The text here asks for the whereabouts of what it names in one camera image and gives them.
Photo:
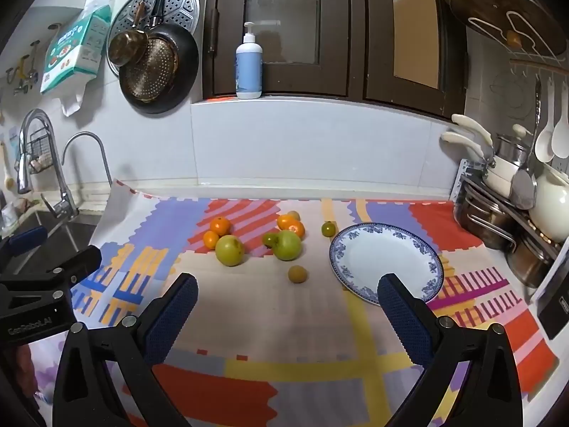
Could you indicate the small copper saucepan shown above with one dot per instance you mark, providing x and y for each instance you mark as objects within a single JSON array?
[{"x": 126, "y": 46}]

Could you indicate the chrome pull-down faucet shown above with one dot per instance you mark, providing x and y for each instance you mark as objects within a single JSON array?
[{"x": 58, "y": 173}]

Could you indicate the small pale yellow fruit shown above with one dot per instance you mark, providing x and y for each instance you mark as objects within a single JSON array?
[{"x": 294, "y": 214}]

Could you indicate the brass colander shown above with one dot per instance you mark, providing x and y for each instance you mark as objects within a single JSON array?
[{"x": 151, "y": 71}]

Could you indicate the black induction cooker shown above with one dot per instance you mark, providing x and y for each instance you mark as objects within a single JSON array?
[{"x": 553, "y": 316}]

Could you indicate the round perforated metal steamer plate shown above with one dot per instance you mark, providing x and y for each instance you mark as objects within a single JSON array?
[{"x": 178, "y": 4}]

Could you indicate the spotted yellow-green apple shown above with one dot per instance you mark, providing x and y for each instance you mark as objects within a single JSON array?
[{"x": 230, "y": 251}]

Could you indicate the small green tangerine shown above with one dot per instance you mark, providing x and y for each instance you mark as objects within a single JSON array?
[{"x": 328, "y": 229}]

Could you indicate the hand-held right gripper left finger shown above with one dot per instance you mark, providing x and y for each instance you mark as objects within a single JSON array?
[{"x": 173, "y": 316}]

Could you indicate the blue patterned white plate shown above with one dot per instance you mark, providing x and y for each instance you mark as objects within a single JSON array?
[{"x": 382, "y": 253}]

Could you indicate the stainless steel pots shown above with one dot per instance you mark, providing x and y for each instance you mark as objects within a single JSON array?
[{"x": 511, "y": 207}]

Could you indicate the steel pot with lid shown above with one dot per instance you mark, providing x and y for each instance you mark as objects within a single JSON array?
[{"x": 511, "y": 149}]

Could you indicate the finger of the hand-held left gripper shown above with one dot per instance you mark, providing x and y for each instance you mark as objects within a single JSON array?
[
  {"x": 27, "y": 236},
  {"x": 80, "y": 262}
]

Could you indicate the white plastic bag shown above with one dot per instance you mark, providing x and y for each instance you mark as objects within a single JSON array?
[{"x": 73, "y": 100}]

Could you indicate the white ladle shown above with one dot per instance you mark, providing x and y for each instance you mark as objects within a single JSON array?
[{"x": 544, "y": 140}]

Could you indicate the metal skimmer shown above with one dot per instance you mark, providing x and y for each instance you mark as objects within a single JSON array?
[{"x": 523, "y": 191}]

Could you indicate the thin gooseneck faucet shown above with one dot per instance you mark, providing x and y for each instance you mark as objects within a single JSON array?
[{"x": 84, "y": 133}]

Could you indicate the dark brown window frame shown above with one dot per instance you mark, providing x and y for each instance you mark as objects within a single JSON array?
[{"x": 355, "y": 31}]

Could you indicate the yellow-brown round fruit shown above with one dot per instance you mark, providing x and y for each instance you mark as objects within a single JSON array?
[{"x": 297, "y": 274}]

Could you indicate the green and white box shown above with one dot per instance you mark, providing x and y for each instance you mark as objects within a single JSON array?
[{"x": 73, "y": 49}]

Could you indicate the blue pump soap bottle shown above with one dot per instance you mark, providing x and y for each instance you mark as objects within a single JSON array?
[{"x": 249, "y": 66}]

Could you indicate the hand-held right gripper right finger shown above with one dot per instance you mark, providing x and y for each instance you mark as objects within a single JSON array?
[{"x": 406, "y": 320}]

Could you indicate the black frying pan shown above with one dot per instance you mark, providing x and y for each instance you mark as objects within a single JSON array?
[{"x": 186, "y": 62}]

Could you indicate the wooden spoon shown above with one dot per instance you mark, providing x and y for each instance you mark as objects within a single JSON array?
[{"x": 7, "y": 173}]

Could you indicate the dark green tangerine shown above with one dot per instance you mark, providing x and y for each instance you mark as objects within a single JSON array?
[{"x": 269, "y": 239}]

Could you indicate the colourful printed mat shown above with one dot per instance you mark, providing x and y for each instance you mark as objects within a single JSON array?
[{"x": 311, "y": 320}]

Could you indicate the steel kitchen sink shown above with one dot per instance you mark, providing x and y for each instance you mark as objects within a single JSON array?
[{"x": 53, "y": 231}]

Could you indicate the brown wok lid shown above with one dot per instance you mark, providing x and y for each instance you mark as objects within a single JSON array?
[{"x": 489, "y": 9}]

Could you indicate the white serving spoon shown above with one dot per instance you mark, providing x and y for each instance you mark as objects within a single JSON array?
[{"x": 561, "y": 135}]

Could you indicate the green apple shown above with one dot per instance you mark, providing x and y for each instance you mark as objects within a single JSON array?
[{"x": 288, "y": 245}]

